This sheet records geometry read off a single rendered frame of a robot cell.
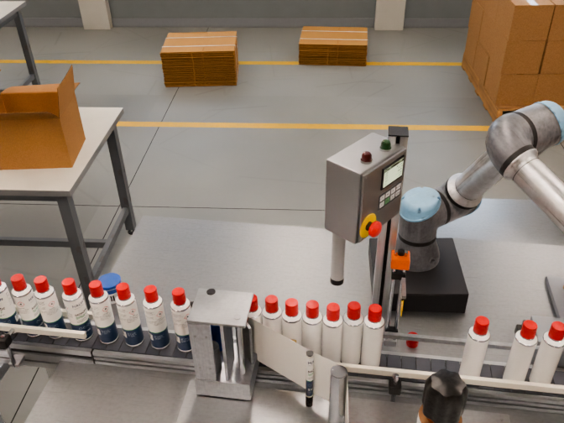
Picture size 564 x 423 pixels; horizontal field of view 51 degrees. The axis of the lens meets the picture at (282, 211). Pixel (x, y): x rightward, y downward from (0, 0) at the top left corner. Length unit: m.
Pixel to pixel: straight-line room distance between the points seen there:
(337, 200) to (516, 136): 0.45
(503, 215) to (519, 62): 2.55
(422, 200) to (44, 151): 1.68
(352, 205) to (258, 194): 2.57
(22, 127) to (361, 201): 1.81
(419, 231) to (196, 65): 3.82
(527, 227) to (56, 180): 1.90
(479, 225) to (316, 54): 3.75
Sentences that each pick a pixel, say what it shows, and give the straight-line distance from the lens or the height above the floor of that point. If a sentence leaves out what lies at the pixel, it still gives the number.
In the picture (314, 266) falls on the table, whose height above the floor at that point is 0.83.
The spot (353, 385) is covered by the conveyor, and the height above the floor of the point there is 0.86.
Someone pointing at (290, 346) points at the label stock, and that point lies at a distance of 1.46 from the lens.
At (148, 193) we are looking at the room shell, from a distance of 3.97.
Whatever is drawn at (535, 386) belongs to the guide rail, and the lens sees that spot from 1.66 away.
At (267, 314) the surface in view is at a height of 1.05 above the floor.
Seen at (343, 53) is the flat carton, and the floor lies 0.12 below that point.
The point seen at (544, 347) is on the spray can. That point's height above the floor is 1.02.
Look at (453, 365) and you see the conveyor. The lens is 1.69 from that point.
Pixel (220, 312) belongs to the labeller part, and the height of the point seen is 1.14.
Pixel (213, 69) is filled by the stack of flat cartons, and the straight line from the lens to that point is 5.37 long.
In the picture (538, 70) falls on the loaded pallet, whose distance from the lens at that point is 4.84.
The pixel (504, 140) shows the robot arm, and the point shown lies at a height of 1.45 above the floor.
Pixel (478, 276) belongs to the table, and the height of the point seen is 0.83.
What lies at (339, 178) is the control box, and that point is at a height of 1.44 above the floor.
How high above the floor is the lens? 2.13
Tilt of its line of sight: 35 degrees down
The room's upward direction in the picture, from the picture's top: 1 degrees counter-clockwise
